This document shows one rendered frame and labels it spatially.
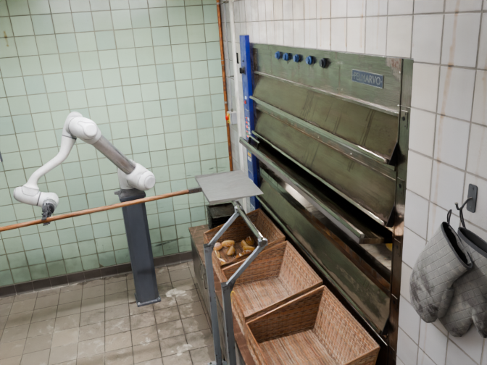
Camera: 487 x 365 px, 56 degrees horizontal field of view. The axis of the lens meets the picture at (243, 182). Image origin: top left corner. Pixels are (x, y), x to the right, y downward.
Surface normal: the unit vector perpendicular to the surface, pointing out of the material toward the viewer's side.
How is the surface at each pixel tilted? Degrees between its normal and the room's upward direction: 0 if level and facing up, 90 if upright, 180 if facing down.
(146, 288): 90
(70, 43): 90
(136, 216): 90
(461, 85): 90
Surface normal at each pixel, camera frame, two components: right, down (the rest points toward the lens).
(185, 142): 0.28, 0.31
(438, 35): -0.96, 0.15
